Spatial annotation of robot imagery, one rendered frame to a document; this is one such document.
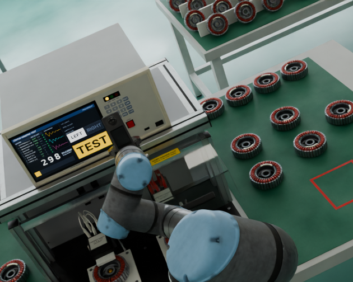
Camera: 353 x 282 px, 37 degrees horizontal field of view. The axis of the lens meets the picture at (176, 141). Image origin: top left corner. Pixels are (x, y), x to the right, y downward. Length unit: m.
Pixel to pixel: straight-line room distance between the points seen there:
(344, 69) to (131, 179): 1.34
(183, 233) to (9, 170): 0.97
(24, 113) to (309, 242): 0.90
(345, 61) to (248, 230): 1.56
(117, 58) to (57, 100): 0.22
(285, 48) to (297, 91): 1.80
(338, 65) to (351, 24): 1.82
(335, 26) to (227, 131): 2.19
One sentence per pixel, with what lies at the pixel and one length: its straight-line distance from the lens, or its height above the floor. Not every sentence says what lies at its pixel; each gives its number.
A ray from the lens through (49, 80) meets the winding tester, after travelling 1.64.
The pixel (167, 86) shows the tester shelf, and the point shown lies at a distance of 1.76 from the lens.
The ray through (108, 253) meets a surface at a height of 0.83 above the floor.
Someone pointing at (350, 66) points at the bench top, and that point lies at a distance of 2.29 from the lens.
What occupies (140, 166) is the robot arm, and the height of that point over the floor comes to 1.33.
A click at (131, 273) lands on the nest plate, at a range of 1.68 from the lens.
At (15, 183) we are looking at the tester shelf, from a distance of 1.66.
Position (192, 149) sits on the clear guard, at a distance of 1.53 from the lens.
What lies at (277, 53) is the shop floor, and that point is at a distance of 3.94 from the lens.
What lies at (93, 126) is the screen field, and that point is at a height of 1.22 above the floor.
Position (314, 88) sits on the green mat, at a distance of 2.19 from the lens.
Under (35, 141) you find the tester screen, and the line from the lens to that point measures 1.51.
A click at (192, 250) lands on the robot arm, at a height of 1.40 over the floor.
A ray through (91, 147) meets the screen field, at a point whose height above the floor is 1.16.
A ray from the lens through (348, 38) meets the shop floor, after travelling 3.95.
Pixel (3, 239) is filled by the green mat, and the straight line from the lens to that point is 2.11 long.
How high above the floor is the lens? 2.01
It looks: 36 degrees down
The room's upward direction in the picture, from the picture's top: 22 degrees counter-clockwise
